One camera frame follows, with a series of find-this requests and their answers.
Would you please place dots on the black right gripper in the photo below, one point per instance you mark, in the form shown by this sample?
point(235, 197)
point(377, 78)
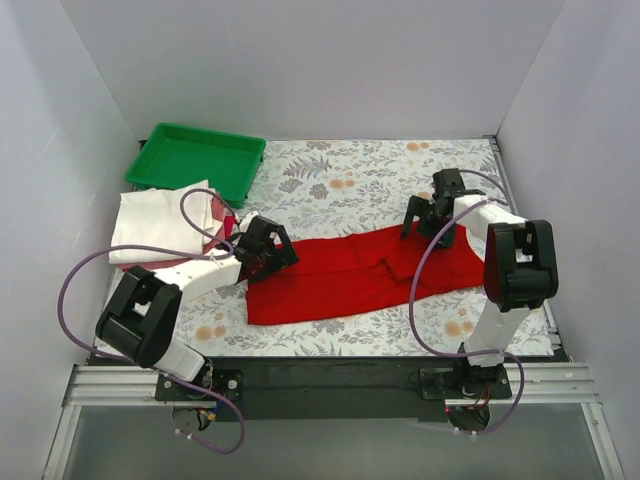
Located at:
point(430, 211)

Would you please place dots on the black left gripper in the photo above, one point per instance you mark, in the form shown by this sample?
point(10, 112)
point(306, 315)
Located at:
point(263, 245)

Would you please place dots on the red t shirt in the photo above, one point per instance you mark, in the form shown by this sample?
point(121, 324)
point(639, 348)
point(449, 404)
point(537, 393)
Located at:
point(339, 277)

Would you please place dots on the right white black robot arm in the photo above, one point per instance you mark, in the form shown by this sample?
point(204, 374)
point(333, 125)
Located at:
point(520, 268)

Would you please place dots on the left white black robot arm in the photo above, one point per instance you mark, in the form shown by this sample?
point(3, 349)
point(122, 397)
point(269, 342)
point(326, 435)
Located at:
point(140, 317)

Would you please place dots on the floral patterned table mat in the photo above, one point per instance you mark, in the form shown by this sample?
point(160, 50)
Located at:
point(326, 189)

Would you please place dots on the pink folded t shirt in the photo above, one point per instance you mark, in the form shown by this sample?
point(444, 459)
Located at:
point(220, 220)

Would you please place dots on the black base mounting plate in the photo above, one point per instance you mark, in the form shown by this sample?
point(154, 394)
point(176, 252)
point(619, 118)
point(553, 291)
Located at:
point(281, 388)

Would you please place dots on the white folded t shirt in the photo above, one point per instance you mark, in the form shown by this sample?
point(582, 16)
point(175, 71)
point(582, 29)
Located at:
point(160, 220)

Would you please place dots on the green plastic tray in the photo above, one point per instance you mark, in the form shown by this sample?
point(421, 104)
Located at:
point(176, 156)

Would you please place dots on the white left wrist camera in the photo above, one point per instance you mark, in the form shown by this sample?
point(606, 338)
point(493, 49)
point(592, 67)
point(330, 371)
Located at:
point(246, 221)

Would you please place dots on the aluminium frame rail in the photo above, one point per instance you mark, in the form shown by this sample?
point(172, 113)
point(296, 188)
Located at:
point(550, 383)

